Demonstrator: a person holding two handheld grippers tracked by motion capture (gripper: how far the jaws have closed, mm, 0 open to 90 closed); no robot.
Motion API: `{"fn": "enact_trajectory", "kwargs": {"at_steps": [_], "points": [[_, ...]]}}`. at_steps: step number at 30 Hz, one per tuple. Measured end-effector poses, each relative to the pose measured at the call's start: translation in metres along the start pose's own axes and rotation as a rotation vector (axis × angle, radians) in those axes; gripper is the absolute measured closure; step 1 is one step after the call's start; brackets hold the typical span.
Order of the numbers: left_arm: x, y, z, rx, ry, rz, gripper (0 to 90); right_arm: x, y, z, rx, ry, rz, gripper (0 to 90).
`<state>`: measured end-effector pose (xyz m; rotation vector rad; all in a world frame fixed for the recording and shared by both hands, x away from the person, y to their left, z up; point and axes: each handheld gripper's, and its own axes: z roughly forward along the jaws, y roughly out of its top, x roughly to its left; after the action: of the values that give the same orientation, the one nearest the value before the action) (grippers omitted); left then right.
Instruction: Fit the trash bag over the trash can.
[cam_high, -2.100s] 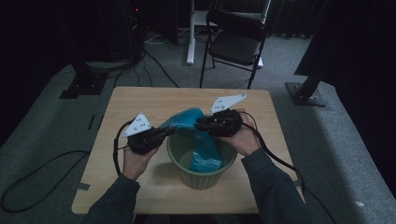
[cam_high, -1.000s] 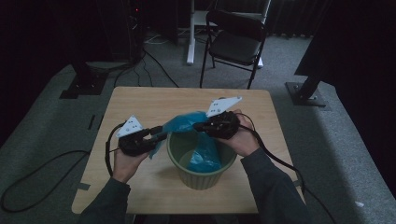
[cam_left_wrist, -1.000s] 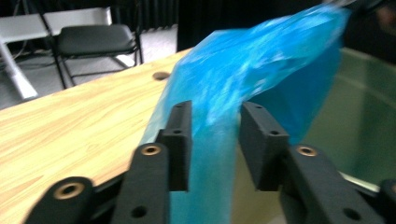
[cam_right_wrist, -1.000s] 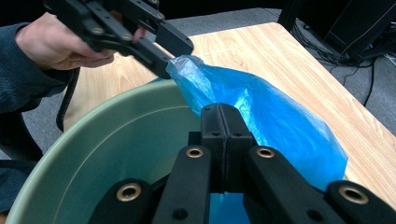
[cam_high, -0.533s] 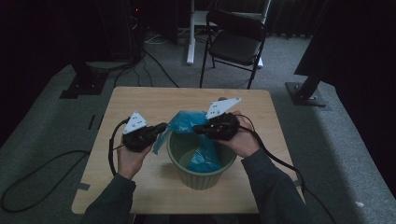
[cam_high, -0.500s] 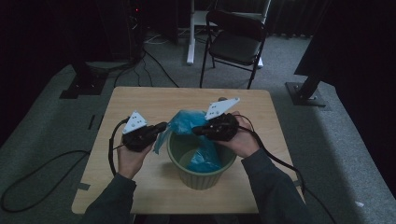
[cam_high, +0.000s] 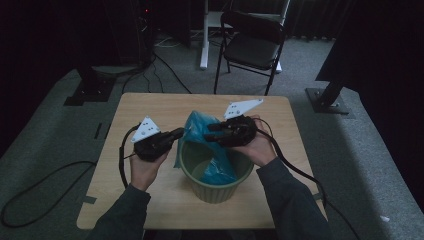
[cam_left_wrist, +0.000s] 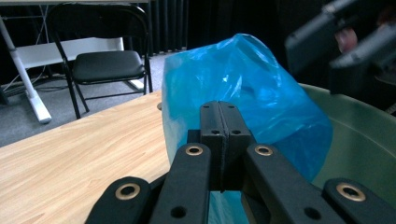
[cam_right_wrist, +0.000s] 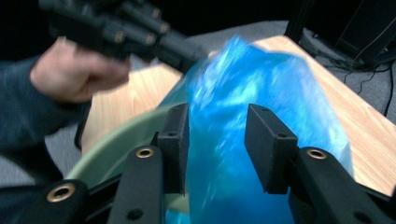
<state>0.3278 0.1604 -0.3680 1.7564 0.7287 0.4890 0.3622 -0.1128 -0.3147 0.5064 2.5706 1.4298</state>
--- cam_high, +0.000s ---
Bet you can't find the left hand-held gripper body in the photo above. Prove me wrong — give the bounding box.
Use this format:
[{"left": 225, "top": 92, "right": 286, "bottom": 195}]
[{"left": 130, "top": 115, "right": 174, "bottom": 163}]

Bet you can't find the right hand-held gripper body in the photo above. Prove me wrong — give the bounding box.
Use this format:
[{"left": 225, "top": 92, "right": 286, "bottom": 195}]
[{"left": 221, "top": 98, "right": 264, "bottom": 148}]

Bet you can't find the blue plastic bag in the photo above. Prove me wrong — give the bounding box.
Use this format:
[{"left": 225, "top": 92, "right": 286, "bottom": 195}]
[{"left": 173, "top": 110, "right": 239, "bottom": 186}]

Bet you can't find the green plastic trash bin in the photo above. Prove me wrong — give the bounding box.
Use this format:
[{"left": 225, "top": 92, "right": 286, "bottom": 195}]
[{"left": 178, "top": 138, "right": 255, "bottom": 204}]

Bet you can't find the person's right hand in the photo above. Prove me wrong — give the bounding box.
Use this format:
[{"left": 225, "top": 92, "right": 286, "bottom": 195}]
[{"left": 233, "top": 114, "right": 278, "bottom": 168}]

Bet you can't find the person's left hand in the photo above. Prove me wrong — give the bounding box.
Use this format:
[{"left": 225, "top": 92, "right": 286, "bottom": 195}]
[{"left": 129, "top": 149, "right": 169, "bottom": 192}]

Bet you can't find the black folding chair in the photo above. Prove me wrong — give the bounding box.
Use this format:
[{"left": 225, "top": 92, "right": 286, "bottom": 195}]
[{"left": 213, "top": 10, "right": 287, "bottom": 97}]

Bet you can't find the black stand with square base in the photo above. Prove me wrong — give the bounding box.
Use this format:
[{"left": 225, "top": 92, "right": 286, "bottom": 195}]
[{"left": 63, "top": 59, "right": 116, "bottom": 107}]

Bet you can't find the black slanted stand with base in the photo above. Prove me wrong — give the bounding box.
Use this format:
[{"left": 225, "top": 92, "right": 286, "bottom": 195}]
[{"left": 305, "top": 78, "right": 350, "bottom": 116}]

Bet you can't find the black curtain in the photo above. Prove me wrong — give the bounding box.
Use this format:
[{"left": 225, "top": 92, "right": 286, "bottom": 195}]
[{"left": 314, "top": 0, "right": 424, "bottom": 204}]

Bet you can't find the left hand-held gripper cable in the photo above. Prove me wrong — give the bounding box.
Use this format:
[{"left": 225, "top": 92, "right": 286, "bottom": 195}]
[{"left": 118, "top": 123, "right": 141, "bottom": 189}]

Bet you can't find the hand-held gripper cable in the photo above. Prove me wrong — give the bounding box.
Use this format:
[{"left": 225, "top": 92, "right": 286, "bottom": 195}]
[
  {"left": 118, "top": 123, "right": 141, "bottom": 189},
  {"left": 254, "top": 117, "right": 361, "bottom": 240}
]

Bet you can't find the thin black floor cable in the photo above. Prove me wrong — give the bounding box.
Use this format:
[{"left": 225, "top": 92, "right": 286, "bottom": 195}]
[{"left": 121, "top": 51, "right": 193, "bottom": 95}]

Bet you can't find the right hand-held gripper cable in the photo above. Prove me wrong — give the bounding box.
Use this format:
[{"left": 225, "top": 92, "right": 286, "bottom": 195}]
[{"left": 254, "top": 117, "right": 361, "bottom": 240}]

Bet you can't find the long black floor cable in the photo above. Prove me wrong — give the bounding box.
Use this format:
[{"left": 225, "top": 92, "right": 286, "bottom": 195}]
[{"left": 0, "top": 160, "right": 98, "bottom": 229}]

